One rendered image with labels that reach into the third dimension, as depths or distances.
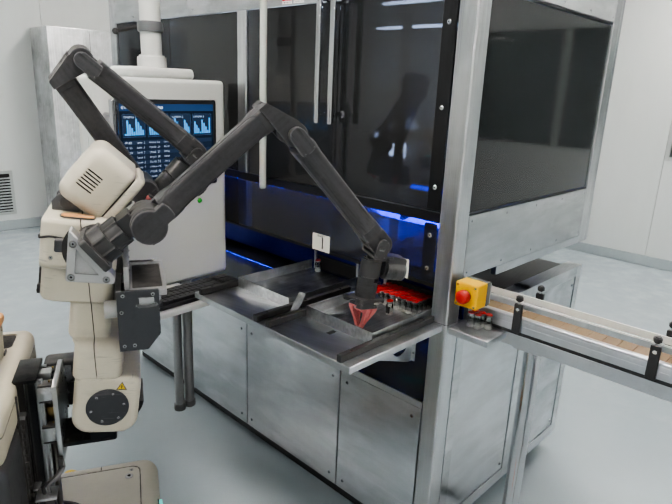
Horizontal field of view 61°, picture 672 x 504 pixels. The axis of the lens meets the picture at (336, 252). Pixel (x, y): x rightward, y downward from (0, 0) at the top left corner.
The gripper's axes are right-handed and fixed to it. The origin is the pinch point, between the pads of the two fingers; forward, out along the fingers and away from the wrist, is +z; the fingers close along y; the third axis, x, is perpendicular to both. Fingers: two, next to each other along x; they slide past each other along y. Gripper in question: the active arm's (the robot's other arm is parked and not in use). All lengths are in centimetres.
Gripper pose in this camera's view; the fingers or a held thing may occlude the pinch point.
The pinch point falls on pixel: (358, 327)
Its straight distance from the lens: 157.7
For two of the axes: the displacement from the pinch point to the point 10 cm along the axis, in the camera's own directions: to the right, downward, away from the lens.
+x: -7.1, -2.4, 6.6
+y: 6.8, 0.1, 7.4
